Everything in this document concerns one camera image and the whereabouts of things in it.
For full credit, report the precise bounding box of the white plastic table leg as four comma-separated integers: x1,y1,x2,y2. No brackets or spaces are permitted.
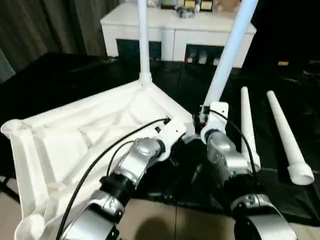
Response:
137,0,153,87
201,0,260,111
239,86,261,173
266,91,315,186

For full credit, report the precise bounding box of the white plastic table top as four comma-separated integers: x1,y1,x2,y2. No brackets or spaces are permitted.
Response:
0,77,201,238

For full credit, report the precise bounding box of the black plastic bag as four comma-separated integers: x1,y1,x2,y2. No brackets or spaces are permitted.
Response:
174,6,196,20

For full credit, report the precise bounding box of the beige plush toy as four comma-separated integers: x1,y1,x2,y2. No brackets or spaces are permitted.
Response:
214,0,241,13

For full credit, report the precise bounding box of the white sideboard cabinet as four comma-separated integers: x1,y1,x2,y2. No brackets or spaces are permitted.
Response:
99,7,258,69

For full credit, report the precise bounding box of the framed certificate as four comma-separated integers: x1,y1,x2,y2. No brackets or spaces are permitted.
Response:
159,0,177,10

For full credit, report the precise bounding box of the black work mat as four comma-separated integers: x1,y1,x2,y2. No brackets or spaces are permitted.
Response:
0,51,320,226

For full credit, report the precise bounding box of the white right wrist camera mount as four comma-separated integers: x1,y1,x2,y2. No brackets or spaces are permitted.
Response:
199,101,230,137

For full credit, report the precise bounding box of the small picture frame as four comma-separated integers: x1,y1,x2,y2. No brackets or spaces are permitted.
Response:
199,0,214,12

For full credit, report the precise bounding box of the black left camera cable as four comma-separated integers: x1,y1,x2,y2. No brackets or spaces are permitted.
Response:
56,117,172,238

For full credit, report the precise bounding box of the black metal table frame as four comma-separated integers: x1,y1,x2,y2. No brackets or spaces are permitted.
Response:
0,176,18,201

